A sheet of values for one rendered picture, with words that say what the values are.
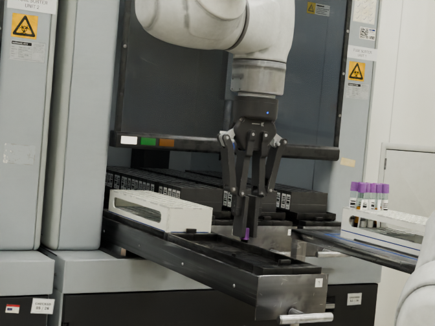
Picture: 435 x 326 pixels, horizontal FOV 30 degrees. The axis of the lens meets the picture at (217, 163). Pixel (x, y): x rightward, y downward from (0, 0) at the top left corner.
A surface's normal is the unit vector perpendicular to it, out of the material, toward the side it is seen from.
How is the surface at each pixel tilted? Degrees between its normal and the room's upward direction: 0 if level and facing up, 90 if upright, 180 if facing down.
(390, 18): 90
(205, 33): 143
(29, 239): 90
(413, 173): 90
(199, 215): 90
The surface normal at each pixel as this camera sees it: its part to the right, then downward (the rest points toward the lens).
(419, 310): -0.75, 0.13
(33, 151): 0.50, 0.09
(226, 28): 0.41, 0.84
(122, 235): -0.86, -0.05
